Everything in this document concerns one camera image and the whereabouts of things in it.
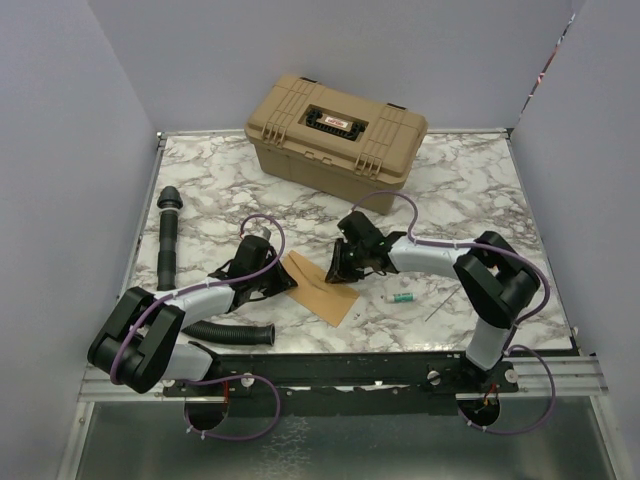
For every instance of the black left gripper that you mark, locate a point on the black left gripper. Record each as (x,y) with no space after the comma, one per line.
(284,281)

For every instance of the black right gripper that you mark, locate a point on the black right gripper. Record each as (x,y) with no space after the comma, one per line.
(334,273)

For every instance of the brown kraft envelope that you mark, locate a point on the brown kraft envelope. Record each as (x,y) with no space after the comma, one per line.
(330,302)

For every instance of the green white glue stick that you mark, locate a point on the green white glue stick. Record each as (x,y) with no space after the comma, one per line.
(400,297)

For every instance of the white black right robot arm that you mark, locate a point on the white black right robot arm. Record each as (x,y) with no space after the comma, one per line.
(498,282)

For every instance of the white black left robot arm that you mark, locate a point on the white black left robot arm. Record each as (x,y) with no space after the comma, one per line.
(138,344)

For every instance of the tan plastic toolbox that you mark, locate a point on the tan plastic toolbox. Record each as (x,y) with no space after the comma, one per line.
(356,149)

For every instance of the black metal base rail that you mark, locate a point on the black metal base rail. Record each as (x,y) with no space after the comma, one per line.
(344,384)

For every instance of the yellow black handled screwdriver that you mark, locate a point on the yellow black handled screwdriver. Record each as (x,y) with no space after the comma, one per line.
(449,297)

